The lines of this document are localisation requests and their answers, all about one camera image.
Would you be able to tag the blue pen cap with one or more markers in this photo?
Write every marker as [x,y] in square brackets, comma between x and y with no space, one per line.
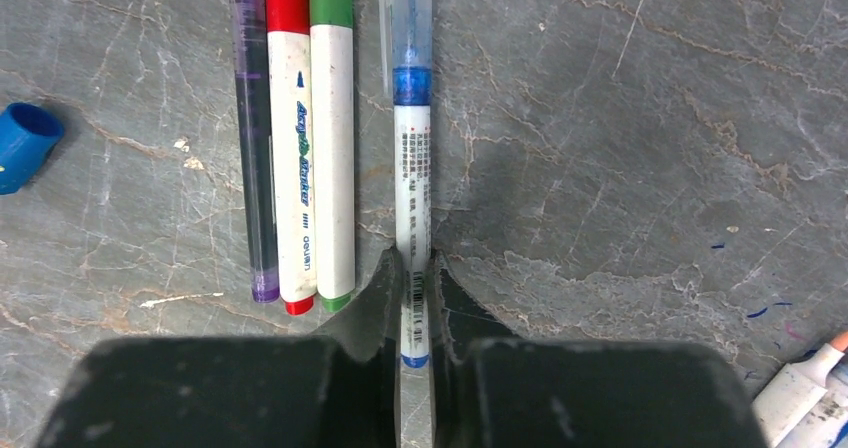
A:
[28,134]

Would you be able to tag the dark blue cap marker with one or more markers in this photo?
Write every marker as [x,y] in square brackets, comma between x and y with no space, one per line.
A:
[826,423]

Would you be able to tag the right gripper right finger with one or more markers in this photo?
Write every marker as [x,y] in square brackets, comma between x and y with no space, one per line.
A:
[494,388]

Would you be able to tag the clear barrel blue marker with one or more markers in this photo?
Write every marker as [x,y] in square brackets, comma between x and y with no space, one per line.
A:
[406,44]

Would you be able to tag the purple grey marker pen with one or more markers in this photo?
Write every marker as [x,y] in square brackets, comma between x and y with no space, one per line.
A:
[251,74]

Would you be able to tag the peach marker pen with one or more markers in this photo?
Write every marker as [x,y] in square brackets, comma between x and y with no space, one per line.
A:
[795,389]

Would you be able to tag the green cap marker pen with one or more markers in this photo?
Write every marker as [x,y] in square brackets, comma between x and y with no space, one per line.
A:
[332,70]

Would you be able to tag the red cap marker pen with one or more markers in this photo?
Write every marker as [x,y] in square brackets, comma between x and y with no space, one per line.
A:
[288,43]

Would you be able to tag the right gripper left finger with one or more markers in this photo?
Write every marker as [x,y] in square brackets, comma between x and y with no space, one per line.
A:
[337,386]

